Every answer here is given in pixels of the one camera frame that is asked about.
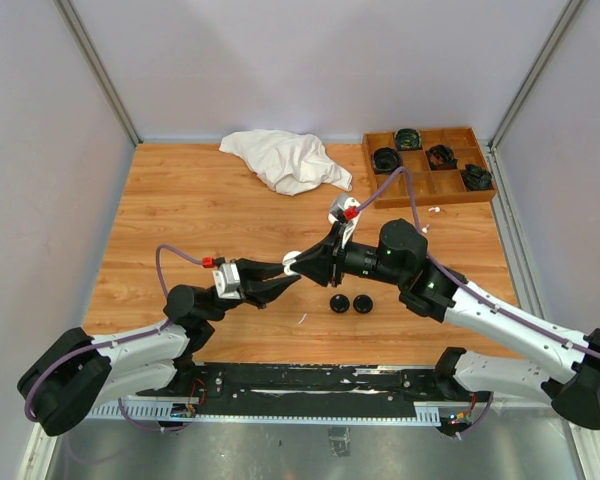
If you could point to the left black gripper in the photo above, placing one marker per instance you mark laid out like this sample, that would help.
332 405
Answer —
262 289

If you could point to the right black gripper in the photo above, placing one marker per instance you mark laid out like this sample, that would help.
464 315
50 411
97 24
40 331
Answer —
324 263

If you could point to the black charging case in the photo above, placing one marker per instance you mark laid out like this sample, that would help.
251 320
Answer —
363 304
339 303

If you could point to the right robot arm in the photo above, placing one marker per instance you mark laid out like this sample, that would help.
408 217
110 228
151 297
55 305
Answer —
557 366

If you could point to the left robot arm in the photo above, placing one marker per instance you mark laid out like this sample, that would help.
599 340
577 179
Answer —
79 372

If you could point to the white crumpled cloth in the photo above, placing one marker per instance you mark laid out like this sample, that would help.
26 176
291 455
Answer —
287 163

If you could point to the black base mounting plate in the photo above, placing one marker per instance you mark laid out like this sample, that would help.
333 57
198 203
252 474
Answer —
310 392

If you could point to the wooden compartment tray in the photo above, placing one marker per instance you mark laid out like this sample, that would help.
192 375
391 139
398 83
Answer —
431 187

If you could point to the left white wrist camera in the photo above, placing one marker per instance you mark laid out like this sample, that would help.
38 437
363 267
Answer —
227 281

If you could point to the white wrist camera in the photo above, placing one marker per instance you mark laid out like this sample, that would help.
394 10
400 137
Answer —
227 281
344 211

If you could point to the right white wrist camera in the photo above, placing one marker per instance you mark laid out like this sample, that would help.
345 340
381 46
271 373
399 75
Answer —
344 211

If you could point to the grey slotted cable duct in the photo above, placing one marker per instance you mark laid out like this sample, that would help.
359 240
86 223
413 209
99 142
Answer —
171 413

